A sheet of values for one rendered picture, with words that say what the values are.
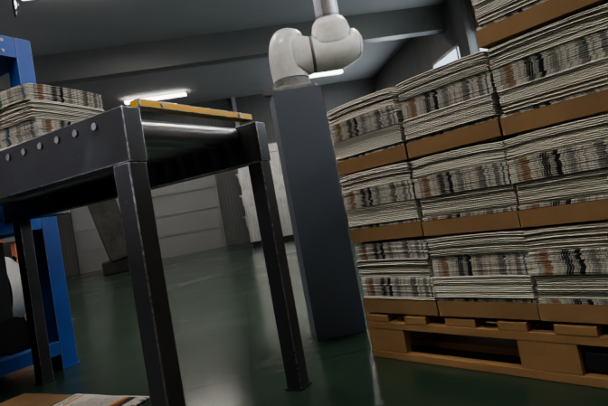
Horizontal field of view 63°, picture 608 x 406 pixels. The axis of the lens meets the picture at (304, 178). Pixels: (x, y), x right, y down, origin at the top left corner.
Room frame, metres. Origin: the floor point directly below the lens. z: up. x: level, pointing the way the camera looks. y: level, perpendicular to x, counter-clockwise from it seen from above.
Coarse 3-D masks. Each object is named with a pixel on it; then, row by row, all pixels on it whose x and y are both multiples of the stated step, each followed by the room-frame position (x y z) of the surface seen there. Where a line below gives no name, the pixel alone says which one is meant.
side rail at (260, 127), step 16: (240, 128) 1.49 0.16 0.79; (256, 128) 1.46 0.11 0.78; (224, 144) 1.52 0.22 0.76; (240, 144) 1.49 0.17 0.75; (256, 144) 1.47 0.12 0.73; (176, 160) 1.62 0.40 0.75; (192, 160) 1.59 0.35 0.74; (208, 160) 1.56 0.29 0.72; (224, 160) 1.53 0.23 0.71; (240, 160) 1.50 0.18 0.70; (256, 160) 1.47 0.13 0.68; (112, 176) 1.77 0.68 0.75; (160, 176) 1.66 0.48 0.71; (176, 176) 1.62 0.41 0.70; (192, 176) 1.59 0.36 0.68; (64, 192) 1.90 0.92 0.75; (80, 192) 1.86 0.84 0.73; (96, 192) 1.81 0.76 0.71; (112, 192) 1.77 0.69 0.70; (16, 208) 2.05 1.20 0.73; (32, 208) 2.00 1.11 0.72; (48, 208) 1.95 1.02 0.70; (64, 208) 1.91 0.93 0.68
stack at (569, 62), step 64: (448, 64) 1.30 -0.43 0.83; (512, 64) 1.19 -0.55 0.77; (576, 64) 1.08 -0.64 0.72; (384, 128) 1.49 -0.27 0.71; (448, 128) 1.34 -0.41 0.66; (576, 128) 1.09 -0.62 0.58; (384, 192) 1.52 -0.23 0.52; (448, 192) 1.36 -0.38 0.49; (512, 192) 1.23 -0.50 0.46; (576, 192) 1.12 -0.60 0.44; (384, 256) 1.57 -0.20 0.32; (448, 256) 1.39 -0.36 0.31; (512, 256) 1.26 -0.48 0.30; (576, 256) 1.14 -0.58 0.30; (384, 320) 1.60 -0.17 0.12; (448, 320) 1.42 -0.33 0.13; (512, 320) 1.29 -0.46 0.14
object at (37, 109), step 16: (0, 96) 1.47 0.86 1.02; (16, 96) 1.44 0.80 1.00; (32, 96) 1.43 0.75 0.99; (48, 96) 1.48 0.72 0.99; (64, 96) 1.54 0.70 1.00; (80, 96) 1.59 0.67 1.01; (96, 96) 1.66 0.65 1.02; (0, 112) 1.48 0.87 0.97; (16, 112) 1.45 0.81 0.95; (32, 112) 1.42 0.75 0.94; (48, 112) 1.47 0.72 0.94; (64, 112) 1.52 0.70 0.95; (80, 112) 1.58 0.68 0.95; (96, 112) 1.64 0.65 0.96; (0, 128) 1.48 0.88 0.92; (16, 128) 1.46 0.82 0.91; (32, 128) 1.43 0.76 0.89; (48, 128) 1.46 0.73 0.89; (16, 144) 1.46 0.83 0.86
